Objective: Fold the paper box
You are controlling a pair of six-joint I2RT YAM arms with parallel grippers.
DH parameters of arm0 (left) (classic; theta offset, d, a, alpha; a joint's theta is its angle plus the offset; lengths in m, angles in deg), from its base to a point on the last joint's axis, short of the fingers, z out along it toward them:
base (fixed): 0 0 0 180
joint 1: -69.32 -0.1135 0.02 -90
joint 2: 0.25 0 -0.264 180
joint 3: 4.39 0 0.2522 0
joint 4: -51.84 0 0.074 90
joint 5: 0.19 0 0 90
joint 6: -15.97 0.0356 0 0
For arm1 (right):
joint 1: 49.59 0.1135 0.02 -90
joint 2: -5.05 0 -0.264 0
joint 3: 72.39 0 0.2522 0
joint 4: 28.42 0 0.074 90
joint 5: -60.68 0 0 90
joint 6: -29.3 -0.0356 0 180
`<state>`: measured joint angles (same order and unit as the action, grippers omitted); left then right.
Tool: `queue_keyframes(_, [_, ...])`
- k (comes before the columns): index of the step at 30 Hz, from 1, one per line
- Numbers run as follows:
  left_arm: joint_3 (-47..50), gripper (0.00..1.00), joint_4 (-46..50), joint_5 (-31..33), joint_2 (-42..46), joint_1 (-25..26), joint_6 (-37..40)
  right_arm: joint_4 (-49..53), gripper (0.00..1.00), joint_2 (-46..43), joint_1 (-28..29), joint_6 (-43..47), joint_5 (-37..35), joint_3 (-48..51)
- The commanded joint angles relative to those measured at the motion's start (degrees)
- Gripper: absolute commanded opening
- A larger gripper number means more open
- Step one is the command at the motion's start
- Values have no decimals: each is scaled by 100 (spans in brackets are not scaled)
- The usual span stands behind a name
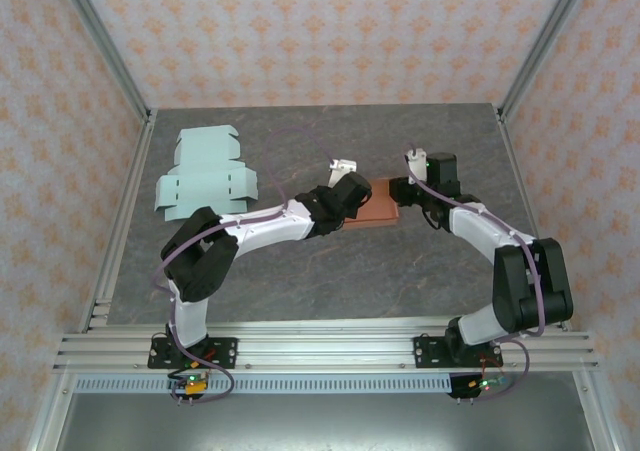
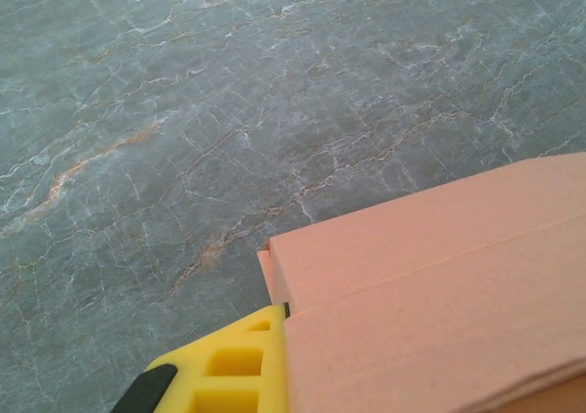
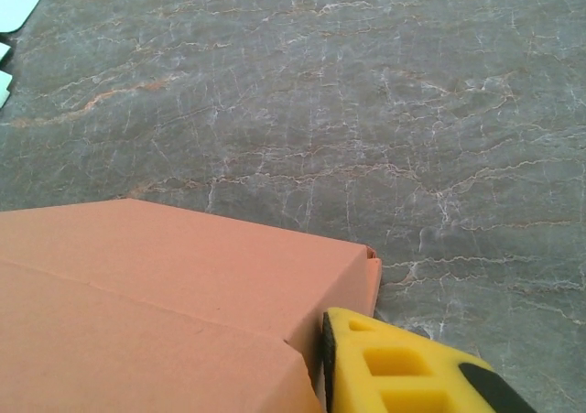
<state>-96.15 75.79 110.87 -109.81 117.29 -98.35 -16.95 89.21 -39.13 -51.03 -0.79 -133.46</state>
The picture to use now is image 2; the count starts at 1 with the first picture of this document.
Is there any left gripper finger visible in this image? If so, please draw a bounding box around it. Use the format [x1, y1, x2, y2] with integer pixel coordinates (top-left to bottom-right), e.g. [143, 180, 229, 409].
[109, 302, 292, 413]

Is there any pink paper box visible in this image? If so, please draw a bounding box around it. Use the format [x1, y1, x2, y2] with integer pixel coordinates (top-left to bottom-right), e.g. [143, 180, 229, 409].
[255, 151, 586, 413]

